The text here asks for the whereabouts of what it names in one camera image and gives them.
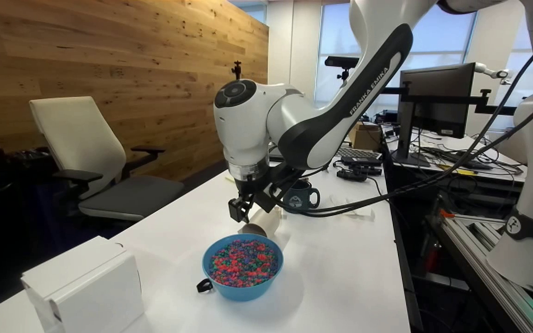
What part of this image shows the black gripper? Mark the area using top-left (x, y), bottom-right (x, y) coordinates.
top-left (228, 164), bottom-right (302, 222)

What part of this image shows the white mug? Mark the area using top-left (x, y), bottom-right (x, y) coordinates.
top-left (241, 207), bottom-right (284, 238)

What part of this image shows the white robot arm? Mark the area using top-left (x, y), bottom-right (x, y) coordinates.
top-left (214, 0), bottom-right (533, 292)

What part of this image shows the blue bowl with beads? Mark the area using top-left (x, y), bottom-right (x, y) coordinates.
top-left (202, 233), bottom-right (284, 301)

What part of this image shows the black keyboard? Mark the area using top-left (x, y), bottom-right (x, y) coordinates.
top-left (339, 148), bottom-right (382, 166)

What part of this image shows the small black clip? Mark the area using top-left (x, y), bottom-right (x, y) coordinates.
top-left (197, 279), bottom-right (214, 292)

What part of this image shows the black computer monitor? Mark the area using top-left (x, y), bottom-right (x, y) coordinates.
top-left (395, 63), bottom-right (474, 164)

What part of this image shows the white box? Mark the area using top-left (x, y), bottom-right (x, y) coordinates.
top-left (21, 236), bottom-right (145, 333)

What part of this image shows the white office chair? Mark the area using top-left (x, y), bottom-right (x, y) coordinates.
top-left (30, 96), bottom-right (184, 222)

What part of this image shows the aluminium rail frame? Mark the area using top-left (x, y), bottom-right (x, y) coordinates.
top-left (430, 209), bottom-right (533, 333)

